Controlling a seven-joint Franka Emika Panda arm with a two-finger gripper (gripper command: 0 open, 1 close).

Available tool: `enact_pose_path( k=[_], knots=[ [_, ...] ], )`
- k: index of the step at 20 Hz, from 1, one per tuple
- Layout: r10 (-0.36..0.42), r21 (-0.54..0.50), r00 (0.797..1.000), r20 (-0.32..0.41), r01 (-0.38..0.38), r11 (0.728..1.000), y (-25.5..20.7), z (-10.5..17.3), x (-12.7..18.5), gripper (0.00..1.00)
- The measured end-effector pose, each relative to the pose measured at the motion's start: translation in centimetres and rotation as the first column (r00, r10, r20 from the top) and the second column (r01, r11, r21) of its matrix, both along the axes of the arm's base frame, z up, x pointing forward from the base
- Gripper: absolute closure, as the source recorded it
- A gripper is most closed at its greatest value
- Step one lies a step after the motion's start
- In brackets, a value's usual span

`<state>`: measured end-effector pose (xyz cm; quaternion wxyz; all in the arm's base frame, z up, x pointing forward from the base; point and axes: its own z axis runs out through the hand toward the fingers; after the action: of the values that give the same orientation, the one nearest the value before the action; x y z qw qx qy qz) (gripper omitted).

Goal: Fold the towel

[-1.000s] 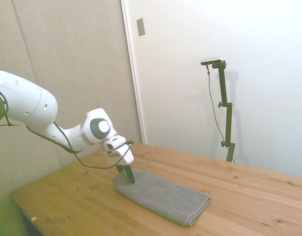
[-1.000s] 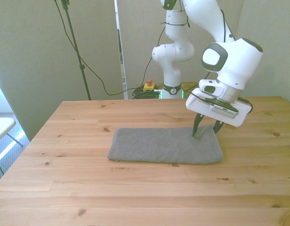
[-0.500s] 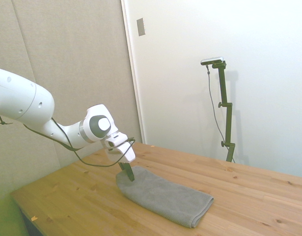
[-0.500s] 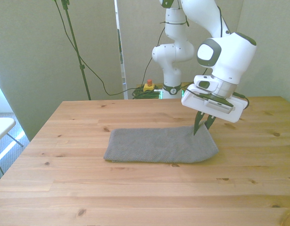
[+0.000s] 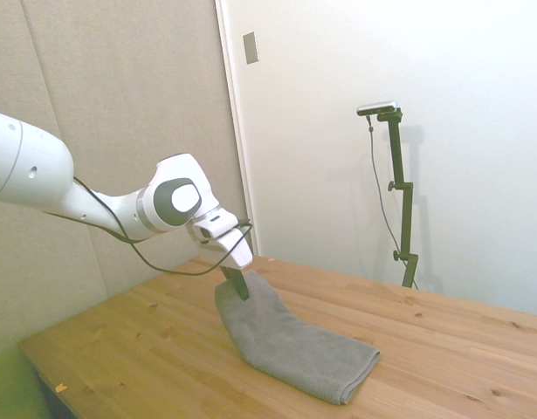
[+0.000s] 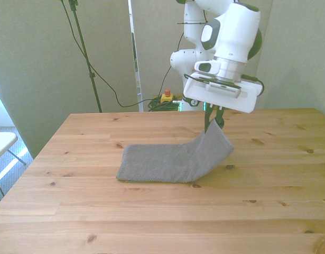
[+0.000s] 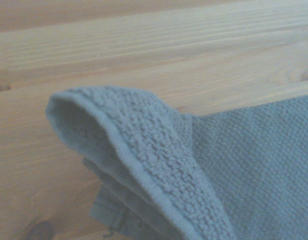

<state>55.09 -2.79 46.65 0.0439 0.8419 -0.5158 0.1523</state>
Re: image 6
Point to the white partition panel edge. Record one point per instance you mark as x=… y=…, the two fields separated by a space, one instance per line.
x=134 y=61

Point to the white folding table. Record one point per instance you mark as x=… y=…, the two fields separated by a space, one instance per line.
x=2 y=141

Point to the dark tripod stand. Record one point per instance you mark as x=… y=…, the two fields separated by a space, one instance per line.
x=84 y=50

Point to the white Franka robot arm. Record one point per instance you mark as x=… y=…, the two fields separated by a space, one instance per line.
x=231 y=34

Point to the yellow emergency stop button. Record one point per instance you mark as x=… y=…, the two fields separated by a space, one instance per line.
x=167 y=97

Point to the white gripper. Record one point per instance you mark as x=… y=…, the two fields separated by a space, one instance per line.
x=220 y=99

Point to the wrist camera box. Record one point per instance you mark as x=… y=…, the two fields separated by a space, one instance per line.
x=223 y=89

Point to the grey towel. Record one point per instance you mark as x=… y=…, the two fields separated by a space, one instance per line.
x=165 y=164

